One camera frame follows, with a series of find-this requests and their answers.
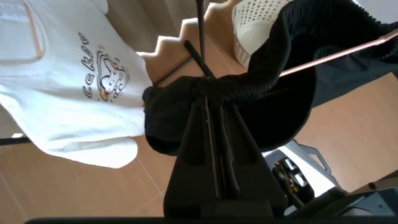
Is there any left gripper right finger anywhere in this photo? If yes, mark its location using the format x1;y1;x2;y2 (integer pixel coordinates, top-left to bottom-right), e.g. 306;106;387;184
219;104;287;216

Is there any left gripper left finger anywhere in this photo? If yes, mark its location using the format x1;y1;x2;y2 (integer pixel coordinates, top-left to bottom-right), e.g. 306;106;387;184
164;96;222;218

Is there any black garment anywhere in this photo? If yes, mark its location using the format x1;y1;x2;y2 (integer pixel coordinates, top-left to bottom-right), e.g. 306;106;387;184
142;0;398;156

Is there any white printed shirt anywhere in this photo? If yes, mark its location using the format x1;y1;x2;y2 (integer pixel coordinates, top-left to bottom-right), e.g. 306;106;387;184
0;0;153;169

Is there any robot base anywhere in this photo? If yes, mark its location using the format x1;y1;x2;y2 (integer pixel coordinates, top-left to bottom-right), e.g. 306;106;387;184
262;139;398;218

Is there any white laundry basket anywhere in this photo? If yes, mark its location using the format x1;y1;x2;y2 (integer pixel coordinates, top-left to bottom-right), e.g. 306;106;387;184
231;0;295;68

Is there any beige curtain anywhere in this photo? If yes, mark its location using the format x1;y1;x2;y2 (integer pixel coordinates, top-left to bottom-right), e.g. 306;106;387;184
104;0;240;54

